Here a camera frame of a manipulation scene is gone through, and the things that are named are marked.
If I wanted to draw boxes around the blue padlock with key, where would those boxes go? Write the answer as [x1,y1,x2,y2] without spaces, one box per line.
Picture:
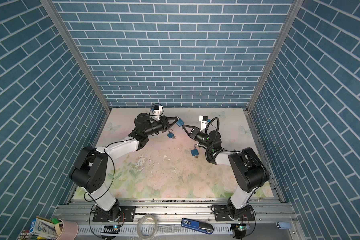
[176,118,184,128]

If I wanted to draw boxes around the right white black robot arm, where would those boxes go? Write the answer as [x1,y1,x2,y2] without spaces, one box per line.
[182,125,270,221]

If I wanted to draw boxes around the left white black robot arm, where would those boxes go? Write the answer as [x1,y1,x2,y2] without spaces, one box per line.
[70,113,180,222]

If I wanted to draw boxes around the far blue padlock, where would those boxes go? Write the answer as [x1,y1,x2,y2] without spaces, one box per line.
[167,129,176,139]

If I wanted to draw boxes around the right blue padlock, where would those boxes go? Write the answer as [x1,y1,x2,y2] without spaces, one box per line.
[191,144,199,158]

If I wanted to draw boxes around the floral table mat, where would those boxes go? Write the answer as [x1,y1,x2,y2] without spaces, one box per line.
[105,108,256,199]

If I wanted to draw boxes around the blue black handheld device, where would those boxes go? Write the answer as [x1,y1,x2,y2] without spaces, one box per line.
[181,218,214,235]

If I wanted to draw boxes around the small light blue object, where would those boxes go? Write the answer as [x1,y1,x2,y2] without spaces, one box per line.
[276,222,292,230]

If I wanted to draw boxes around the pink cup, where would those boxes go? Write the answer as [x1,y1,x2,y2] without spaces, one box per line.
[56,219,79,240]

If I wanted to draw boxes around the white blue cardboard box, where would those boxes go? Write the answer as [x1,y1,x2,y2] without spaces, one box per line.
[29,218,61,240]

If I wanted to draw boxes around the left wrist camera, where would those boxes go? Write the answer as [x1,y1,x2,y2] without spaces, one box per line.
[151,103,164,121]

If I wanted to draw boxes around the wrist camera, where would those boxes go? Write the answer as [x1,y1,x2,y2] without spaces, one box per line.
[151,103,164,121]
[199,116,210,131]

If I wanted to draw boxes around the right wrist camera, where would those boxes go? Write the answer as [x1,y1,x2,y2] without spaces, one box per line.
[199,116,210,131]

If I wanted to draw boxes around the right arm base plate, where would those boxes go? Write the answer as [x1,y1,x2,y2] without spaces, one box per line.
[211,205,256,222]

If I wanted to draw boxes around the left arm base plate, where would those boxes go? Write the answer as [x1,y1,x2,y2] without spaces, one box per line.
[91,206,136,223]

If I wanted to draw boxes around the aluminium rail frame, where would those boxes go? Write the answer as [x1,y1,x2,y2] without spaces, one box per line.
[53,197,305,240]

